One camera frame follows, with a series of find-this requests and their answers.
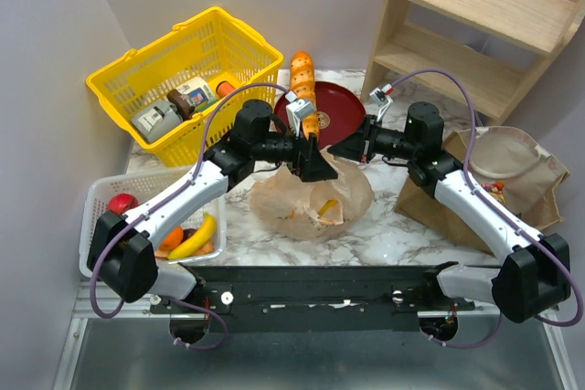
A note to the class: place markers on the grey box in basket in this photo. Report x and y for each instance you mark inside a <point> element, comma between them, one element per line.
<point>156,120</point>

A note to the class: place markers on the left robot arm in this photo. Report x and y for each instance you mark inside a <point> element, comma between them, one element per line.
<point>122,248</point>

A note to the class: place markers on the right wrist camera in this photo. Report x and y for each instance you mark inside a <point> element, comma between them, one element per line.
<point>381,96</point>

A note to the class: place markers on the dark red round plate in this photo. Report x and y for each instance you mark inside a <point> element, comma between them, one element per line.
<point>339,112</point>

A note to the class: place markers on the wooden shelf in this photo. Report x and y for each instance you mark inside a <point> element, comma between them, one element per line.
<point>498,49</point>

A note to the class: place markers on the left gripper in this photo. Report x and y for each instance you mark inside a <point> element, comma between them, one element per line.
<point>300,154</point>

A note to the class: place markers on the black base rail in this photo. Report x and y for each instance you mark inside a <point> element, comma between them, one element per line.
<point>316,299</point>

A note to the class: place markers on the burlap tote bag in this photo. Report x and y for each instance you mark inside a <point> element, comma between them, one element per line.
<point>529,172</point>

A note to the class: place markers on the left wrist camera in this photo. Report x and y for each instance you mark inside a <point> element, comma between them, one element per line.
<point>297,110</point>

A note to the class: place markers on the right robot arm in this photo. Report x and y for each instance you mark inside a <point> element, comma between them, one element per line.
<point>533,274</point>

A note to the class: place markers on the orange Fox's candy bag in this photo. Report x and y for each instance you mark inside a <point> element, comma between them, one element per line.
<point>496,190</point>

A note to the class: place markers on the peach plastic grocery bag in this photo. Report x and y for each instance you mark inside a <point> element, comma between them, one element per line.
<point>285,204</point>

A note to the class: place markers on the orange capped bottle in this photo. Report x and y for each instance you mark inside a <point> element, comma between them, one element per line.
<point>224,88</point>

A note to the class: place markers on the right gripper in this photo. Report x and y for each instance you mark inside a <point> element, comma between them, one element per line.
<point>366,142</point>

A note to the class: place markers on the white carton in basket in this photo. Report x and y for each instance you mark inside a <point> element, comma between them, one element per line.
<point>198,94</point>

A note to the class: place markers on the front yellow banana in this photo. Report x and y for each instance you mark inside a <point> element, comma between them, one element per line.
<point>198,243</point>

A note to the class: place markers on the orange fruit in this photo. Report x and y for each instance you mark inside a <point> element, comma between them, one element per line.
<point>172,240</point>

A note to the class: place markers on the yellow banana bunch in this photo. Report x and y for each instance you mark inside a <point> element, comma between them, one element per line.
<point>327,206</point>

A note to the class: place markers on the brown bottle in basket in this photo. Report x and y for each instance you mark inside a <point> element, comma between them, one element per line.
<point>183,105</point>

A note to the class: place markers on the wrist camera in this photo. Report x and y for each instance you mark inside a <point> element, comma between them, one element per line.
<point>297,110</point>
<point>381,96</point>

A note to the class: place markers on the yellow plastic shopping basket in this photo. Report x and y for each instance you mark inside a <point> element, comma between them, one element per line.
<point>214,46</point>

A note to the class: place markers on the long orange bread loaf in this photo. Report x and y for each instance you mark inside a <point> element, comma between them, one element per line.
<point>302,83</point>

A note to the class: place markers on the white plastic fruit basket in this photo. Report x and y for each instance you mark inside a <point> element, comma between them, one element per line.
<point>144,186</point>

